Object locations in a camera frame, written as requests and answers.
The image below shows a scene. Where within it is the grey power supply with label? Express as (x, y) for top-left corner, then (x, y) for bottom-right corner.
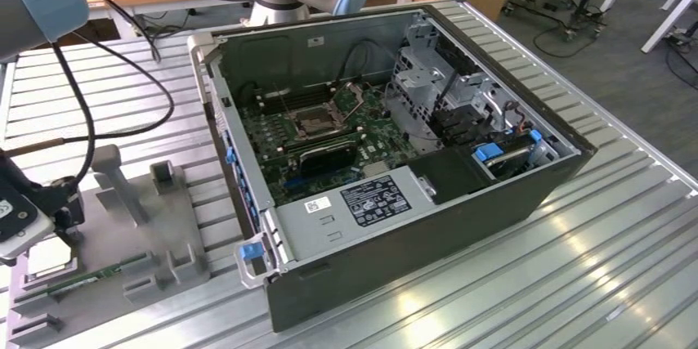
(275, 164), (438, 262)

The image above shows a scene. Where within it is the green RAM stick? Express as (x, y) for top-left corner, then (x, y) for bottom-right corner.
(46, 253), (153, 297)

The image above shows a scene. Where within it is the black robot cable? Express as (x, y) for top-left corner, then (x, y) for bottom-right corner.
(0, 32), (177, 158)
(51, 38), (98, 186)

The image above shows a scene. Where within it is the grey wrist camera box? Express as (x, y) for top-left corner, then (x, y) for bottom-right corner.
(0, 197), (56, 262)

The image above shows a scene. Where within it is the green motherboard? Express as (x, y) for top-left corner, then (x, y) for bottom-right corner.
(239, 85), (421, 207)

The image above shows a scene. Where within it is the silver CPU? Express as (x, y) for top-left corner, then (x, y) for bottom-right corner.
(27, 238), (80, 279)

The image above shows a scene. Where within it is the thin metal locking lever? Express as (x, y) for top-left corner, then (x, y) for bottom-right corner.
(274, 83), (290, 115)

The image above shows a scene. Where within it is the black RAM slot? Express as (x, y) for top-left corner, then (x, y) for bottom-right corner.
(259, 85), (334, 101)
(259, 89), (334, 105)
(262, 93), (333, 110)
(266, 97), (331, 115)

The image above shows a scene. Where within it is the silver metal drive cage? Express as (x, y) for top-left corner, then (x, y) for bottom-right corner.
(390, 44), (457, 144)

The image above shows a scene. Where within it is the hard disk in blue carrier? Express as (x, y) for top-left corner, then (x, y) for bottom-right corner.
(472, 140), (534, 181)

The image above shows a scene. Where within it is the black open PC case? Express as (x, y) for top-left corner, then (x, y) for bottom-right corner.
(187, 0), (597, 333)

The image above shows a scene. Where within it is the grey plastic parts rack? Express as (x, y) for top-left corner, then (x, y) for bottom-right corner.
(6, 143), (213, 346)

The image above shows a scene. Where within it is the black graphics card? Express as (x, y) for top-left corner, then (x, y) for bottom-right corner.
(298, 139), (362, 179)

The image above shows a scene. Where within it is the CPU socket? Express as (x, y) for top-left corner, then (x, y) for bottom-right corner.
(291, 105), (354, 141)

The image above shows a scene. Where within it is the metal socket cover frame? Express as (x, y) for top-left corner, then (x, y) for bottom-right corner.
(331, 81), (373, 117)

